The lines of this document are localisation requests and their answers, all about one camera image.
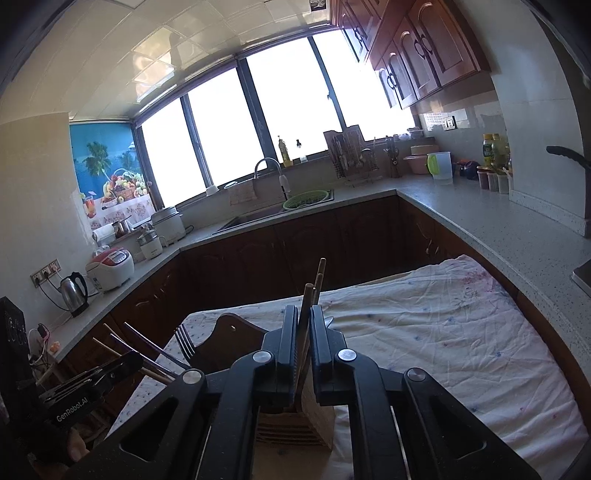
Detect pink dish cloth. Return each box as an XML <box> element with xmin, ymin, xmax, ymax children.
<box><xmin>229</xmin><ymin>182</ymin><xmax>257</xmax><ymax>206</ymax></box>

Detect dish drying rack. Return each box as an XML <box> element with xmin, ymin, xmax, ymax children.
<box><xmin>322</xmin><ymin>125</ymin><xmax>382</xmax><ymax>181</ymax></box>

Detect charger with cables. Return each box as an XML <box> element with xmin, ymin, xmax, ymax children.
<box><xmin>28</xmin><ymin>322</ymin><xmax>49</xmax><ymax>366</ymax></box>

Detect wooden utensil holder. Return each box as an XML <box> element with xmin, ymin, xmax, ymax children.
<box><xmin>188</xmin><ymin>312</ymin><xmax>338</xmax><ymax>452</ymax></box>

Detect tropical fruit wall poster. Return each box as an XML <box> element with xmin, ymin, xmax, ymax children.
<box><xmin>69</xmin><ymin>122</ymin><xmax>156</xmax><ymax>232</ymax></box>

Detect metal fork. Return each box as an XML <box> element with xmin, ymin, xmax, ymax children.
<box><xmin>174</xmin><ymin>322</ymin><xmax>201</xmax><ymax>366</ymax></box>

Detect black range hood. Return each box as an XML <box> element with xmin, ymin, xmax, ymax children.
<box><xmin>521</xmin><ymin>0</ymin><xmax>591</xmax><ymax>90</ymax></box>

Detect steel electric kettle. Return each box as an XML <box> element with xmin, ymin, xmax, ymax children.
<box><xmin>59</xmin><ymin>271</ymin><xmax>90</xmax><ymax>317</ymax></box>

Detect dark wooden lower cabinets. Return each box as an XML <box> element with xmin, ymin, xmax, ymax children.
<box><xmin>59</xmin><ymin>193</ymin><xmax>465</xmax><ymax>407</ymax></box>

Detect gas stove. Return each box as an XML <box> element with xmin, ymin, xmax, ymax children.
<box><xmin>571</xmin><ymin>258</ymin><xmax>591</xmax><ymax>290</ymax></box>

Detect small white blender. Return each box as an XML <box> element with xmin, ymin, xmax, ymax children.
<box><xmin>137</xmin><ymin>228</ymin><xmax>165</xmax><ymax>260</ymax></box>

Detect curved sink faucet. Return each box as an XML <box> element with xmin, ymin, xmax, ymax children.
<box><xmin>253</xmin><ymin>157</ymin><xmax>292</xmax><ymax>200</ymax></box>

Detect large white electric cooker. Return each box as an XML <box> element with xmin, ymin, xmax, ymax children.
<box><xmin>151</xmin><ymin>206</ymin><xmax>186</xmax><ymax>246</ymax></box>

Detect white and red rice cooker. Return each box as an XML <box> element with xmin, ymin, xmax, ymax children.
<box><xmin>86</xmin><ymin>246</ymin><xmax>135</xmax><ymax>293</ymax></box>

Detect large kitchen window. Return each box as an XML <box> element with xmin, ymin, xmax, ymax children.
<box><xmin>133</xmin><ymin>25</ymin><xmax>422</xmax><ymax>209</ymax></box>

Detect green colander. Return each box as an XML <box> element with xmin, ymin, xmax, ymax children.
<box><xmin>281</xmin><ymin>189</ymin><xmax>332</xmax><ymax>211</ymax></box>

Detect red wooden upper cabinets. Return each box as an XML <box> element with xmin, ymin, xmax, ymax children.
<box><xmin>329</xmin><ymin>0</ymin><xmax>491</xmax><ymax>112</ymax></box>

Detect white dotted tablecloth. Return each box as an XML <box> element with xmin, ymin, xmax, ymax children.
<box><xmin>108</xmin><ymin>255</ymin><xmax>590</xmax><ymax>480</ymax></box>

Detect wall outlet strip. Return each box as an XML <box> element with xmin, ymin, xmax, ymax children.
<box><xmin>30</xmin><ymin>259</ymin><xmax>62</xmax><ymax>284</ymax></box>

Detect steel kitchen sink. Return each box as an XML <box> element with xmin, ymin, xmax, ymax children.
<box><xmin>211</xmin><ymin>189</ymin><xmax>336</xmax><ymax>236</ymax></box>

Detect black-handled wok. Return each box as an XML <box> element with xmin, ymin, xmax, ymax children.
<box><xmin>546</xmin><ymin>145</ymin><xmax>591</xmax><ymax>172</ymax></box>

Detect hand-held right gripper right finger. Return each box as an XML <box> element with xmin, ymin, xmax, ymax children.
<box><xmin>308</xmin><ymin>305</ymin><xmax>543</xmax><ymax>480</ymax></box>

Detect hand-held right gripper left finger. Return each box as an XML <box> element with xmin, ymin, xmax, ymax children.
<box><xmin>62</xmin><ymin>305</ymin><xmax>300</xmax><ymax>480</ymax></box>

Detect white pitcher green lid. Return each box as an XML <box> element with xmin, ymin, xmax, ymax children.
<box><xmin>427</xmin><ymin>151</ymin><xmax>455</xmax><ymax>186</ymax></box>

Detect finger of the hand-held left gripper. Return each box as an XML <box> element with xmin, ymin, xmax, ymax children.
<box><xmin>39</xmin><ymin>350</ymin><xmax>144</xmax><ymax>403</ymax></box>

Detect green oil bottle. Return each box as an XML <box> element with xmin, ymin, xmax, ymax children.
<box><xmin>492</xmin><ymin>133</ymin><xmax>511</xmax><ymax>172</ymax></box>

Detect pink basin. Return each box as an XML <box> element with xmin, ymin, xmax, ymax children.
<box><xmin>403</xmin><ymin>154</ymin><xmax>433</xmax><ymax>175</ymax></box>

